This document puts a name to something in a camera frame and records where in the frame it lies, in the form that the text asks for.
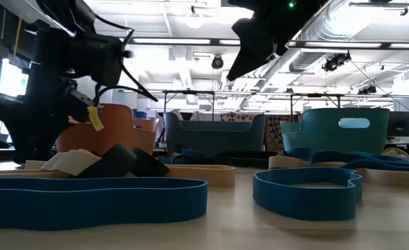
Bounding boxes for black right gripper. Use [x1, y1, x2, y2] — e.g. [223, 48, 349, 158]
[226, 0, 288, 83]

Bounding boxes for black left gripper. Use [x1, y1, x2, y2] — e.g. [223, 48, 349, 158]
[0, 81, 103, 164]

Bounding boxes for wide cream rubber band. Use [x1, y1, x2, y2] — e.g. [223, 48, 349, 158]
[40, 149, 103, 176]

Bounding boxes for round black ceiling spotlight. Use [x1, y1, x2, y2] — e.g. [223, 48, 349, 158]
[210, 54, 225, 70]

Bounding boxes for white pendant lamp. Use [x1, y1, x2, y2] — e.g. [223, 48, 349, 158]
[185, 5, 205, 29]

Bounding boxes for folding table black legs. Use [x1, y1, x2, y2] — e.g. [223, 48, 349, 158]
[140, 89, 219, 122]
[221, 92, 396, 112]

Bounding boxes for patterned cloth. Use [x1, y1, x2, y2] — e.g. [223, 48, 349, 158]
[221, 111, 301, 153]

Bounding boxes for slate blue plastic basket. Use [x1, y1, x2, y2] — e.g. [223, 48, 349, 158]
[162, 111, 267, 156]

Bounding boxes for orange plastic basket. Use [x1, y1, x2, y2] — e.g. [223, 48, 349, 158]
[56, 103, 160, 157]

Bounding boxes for teal green plastic basket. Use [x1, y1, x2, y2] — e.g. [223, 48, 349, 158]
[280, 108, 391, 156]

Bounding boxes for black light bar beam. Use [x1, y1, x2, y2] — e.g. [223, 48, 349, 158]
[131, 37, 409, 49]

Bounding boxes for black computer monitor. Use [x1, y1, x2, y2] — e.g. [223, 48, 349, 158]
[386, 111, 409, 138]

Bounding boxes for silver ceiling duct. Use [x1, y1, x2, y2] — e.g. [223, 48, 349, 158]
[287, 0, 375, 74]

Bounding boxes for yellow cable tag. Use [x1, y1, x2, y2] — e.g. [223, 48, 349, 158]
[87, 106, 105, 132]

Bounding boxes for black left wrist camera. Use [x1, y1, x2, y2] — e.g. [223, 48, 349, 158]
[67, 34, 131, 88]

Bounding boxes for yellow cable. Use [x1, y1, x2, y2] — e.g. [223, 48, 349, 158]
[12, 17, 24, 60]

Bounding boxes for black camera cable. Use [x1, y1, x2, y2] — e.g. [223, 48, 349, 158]
[92, 15, 159, 105]

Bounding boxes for black ceiling rail fixture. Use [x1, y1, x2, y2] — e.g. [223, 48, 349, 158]
[349, 1, 409, 17]

